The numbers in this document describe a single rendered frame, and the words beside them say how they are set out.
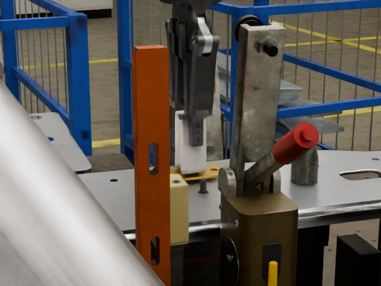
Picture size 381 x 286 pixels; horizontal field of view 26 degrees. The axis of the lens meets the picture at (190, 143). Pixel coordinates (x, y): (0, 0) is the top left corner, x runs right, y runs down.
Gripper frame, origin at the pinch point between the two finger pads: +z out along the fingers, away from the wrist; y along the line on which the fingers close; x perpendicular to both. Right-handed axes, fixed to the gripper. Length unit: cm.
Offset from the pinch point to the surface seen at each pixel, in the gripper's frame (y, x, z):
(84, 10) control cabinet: -799, 132, 94
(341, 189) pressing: 9.1, 15.4, 4.6
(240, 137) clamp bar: 20.9, -1.7, -6.5
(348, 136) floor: -312, 193, 104
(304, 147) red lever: 31.7, -0.4, -8.7
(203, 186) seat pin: 5.4, -0.1, 3.8
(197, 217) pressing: 12.2, -3.0, 4.6
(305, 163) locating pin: 6.4, 11.9, 1.8
